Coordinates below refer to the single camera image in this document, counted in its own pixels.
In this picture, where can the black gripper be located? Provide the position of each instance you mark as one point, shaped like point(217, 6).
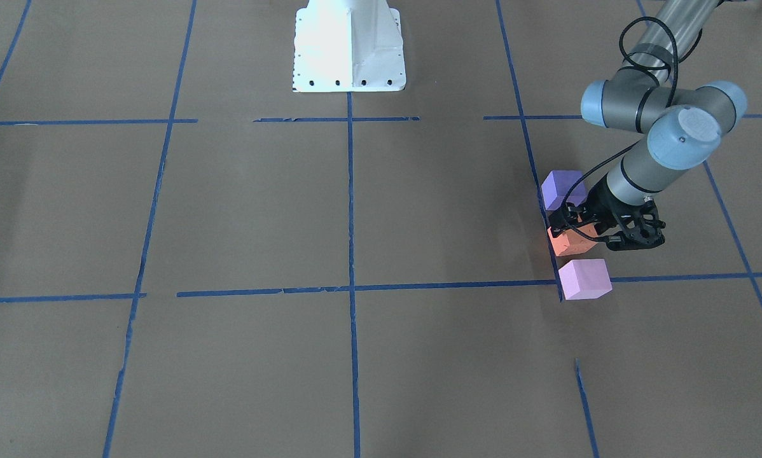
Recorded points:
point(600, 205)

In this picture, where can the orange foam cube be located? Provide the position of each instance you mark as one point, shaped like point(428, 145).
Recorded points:
point(570, 243)

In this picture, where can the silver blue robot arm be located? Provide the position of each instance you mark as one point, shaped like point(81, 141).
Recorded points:
point(680, 129)

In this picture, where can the dark purple foam cube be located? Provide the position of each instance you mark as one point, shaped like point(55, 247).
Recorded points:
point(556, 185)

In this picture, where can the light pink foam cube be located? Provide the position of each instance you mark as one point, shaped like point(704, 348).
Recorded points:
point(585, 279)

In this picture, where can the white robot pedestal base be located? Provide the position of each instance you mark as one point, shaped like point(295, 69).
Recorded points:
point(348, 46)

